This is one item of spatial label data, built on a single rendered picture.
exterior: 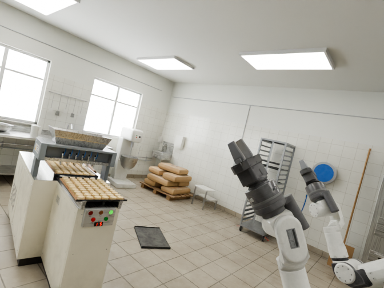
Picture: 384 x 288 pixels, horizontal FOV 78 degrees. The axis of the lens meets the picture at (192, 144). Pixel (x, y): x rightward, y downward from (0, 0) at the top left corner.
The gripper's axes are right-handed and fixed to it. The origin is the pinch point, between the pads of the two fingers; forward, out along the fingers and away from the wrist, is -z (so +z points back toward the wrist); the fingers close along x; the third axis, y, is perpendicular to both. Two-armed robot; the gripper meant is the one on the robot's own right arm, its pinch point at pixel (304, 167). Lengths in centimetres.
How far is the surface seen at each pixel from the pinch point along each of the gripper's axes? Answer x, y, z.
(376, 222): -269, -12, -8
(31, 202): 53, 216, -50
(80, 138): 38, 173, -104
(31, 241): 37, 239, -23
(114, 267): -42, 222, 1
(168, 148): -309, 358, -350
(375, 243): -275, 1, 13
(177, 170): -259, 296, -228
